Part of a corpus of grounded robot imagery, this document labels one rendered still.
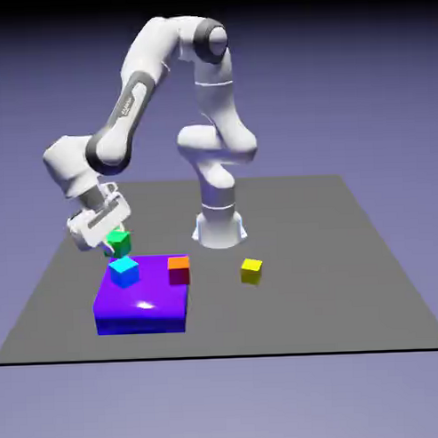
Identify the large purple box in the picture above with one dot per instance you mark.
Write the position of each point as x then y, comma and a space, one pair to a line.
144, 307

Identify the small yellow cube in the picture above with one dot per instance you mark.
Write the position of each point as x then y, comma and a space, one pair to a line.
251, 271

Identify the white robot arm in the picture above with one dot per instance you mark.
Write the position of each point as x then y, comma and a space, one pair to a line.
215, 109

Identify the small green cube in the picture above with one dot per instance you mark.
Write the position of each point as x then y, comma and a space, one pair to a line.
119, 243

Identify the small orange cube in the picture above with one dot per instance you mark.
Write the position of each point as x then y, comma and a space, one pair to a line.
179, 270

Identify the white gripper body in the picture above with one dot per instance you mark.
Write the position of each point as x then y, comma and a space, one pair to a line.
98, 223

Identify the small cyan cube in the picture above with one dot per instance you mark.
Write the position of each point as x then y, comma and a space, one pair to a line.
124, 274

